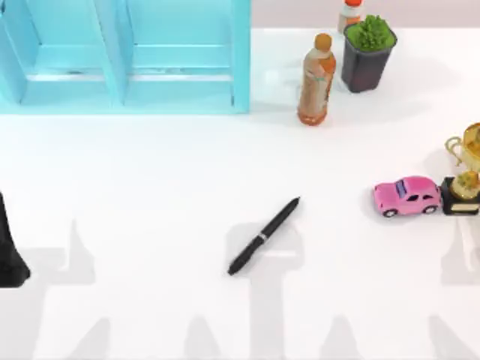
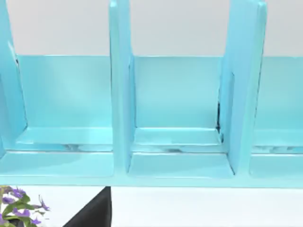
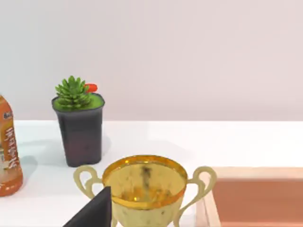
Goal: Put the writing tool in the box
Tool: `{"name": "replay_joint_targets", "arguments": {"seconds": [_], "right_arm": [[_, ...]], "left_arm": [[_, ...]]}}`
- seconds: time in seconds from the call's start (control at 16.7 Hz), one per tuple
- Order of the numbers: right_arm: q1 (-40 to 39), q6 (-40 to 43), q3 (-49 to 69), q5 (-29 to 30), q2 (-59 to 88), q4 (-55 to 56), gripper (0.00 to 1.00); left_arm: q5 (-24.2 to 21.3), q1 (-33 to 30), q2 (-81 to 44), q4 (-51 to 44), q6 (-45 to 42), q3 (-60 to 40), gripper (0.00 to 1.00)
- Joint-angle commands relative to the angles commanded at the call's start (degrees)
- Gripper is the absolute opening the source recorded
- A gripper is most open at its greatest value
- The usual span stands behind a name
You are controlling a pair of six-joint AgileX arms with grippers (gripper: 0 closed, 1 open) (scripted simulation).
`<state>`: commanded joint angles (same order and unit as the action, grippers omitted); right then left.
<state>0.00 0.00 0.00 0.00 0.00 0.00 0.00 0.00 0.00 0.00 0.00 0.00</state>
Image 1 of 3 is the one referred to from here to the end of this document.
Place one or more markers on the black pen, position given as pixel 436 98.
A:
pixel 264 236

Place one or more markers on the orange tea bottle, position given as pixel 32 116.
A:
pixel 316 84

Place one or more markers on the light blue rack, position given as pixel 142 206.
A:
pixel 180 60

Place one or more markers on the pink toy car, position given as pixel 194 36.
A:
pixel 407 197

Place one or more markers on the dark pot with green plant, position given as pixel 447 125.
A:
pixel 365 60

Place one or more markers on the white bottle with orange cap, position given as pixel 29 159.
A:
pixel 348 15

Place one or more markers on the gold trophy on black base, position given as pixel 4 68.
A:
pixel 467 180

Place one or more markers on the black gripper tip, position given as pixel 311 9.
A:
pixel 9 258

